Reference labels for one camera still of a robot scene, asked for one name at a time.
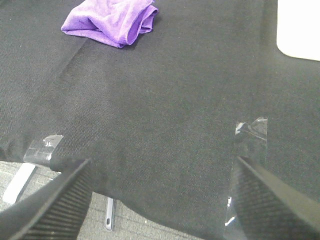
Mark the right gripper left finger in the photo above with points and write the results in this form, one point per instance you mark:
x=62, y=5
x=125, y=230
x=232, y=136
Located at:
x=56, y=211

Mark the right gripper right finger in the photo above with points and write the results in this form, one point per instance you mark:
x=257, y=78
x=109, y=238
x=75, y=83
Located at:
x=269, y=209

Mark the purple microfiber towel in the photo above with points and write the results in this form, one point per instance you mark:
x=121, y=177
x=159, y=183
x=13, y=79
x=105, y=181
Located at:
x=116, y=23

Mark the silver table leg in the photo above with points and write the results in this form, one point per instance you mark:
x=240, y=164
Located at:
x=110, y=213

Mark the clear tape strip left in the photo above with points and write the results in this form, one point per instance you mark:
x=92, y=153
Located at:
x=40, y=151

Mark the clear tape strip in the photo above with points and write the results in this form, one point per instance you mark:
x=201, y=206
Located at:
x=40, y=151
x=250, y=141

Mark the clear tape strip right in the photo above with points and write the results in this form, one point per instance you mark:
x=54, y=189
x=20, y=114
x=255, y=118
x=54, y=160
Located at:
x=250, y=141

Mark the black table cloth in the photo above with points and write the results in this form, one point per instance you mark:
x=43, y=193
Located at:
x=158, y=118

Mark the white box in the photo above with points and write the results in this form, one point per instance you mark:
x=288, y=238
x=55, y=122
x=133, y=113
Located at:
x=298, y=28

